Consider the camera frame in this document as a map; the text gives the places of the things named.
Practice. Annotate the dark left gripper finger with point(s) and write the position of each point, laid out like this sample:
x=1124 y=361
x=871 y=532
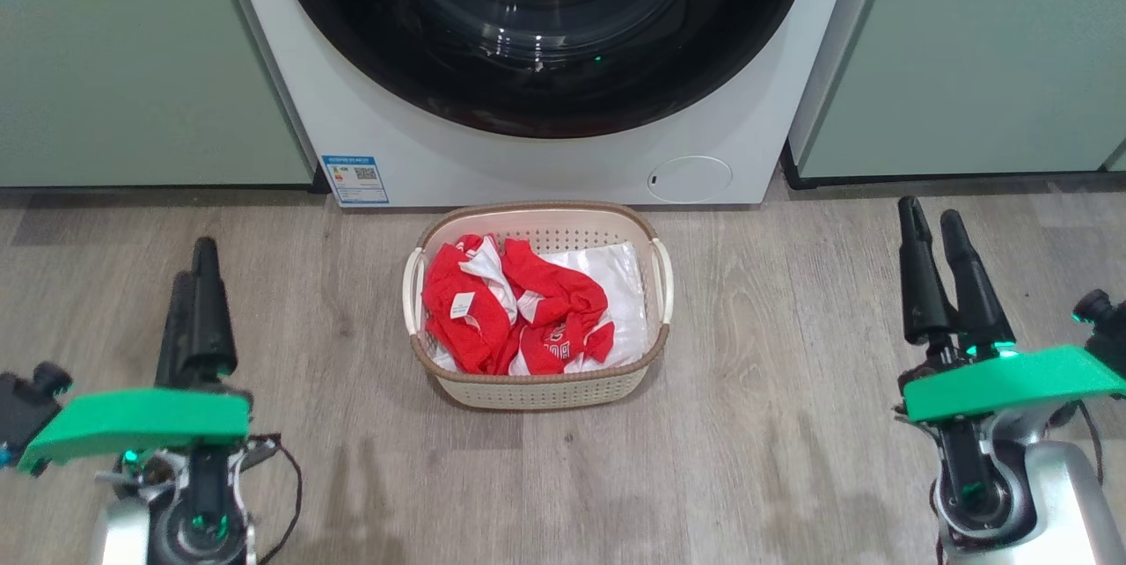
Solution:
x=211 y=319
x=174 y=345

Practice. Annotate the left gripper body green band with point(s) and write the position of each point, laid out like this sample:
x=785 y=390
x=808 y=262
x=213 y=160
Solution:
x=132 y=420

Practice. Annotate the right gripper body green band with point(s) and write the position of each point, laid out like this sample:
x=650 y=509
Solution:
x=1012 y=380

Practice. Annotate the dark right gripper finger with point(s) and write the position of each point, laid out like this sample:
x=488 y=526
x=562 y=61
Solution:
x=919 y=283
x=975 y=301

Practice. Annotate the red white garment with tag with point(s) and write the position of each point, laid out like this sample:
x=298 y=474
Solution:
x=453 y=336

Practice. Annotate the washing machine door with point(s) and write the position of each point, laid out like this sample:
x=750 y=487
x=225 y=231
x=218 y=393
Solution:
x=396 y=63

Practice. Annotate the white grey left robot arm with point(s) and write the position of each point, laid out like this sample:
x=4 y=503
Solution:
x=123 y=543

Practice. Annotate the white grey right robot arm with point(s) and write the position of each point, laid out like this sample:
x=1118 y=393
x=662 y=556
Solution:
x=1064 y=503

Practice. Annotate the white front-load washing machine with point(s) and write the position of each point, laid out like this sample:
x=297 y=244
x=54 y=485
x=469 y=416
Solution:
x=493 y=169

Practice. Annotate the blue energy label sticker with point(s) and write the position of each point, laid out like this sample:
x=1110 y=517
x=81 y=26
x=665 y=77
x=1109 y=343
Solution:
x=355 y=179

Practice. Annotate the pale green cabinet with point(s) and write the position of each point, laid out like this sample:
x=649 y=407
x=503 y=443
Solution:
x=968 y=55
x=132 y=63

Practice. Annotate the round white filter cover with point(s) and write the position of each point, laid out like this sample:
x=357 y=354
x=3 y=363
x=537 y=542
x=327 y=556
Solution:
x=690 y=179

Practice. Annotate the white sheet in basket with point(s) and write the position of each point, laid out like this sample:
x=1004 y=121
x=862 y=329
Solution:
x=626 y=301

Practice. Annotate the beige perforated laundry basket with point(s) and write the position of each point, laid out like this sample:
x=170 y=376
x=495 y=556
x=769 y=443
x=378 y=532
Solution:
x=537 y=393

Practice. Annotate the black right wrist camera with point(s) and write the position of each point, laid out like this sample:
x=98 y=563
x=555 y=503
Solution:
x=1104 y=327

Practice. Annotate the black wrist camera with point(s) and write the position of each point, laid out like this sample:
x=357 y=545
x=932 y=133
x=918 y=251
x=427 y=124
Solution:
x=22 y=411
x=1104 y=327

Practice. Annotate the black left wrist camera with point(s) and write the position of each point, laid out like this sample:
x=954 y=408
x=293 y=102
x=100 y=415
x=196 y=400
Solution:
x=22 y=411

